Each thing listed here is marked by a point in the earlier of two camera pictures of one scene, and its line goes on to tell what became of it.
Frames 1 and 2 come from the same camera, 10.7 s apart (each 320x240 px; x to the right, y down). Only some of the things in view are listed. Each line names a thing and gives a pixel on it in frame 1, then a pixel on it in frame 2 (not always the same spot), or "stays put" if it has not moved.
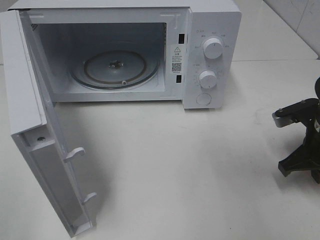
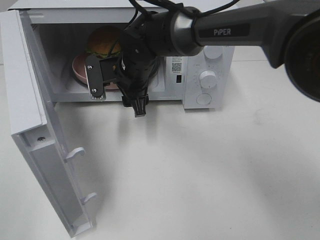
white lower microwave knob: x=207 y=79 stays put
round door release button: x=204 y=99 stays put
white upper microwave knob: x=213 y=48 stays put
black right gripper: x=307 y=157 -> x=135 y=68
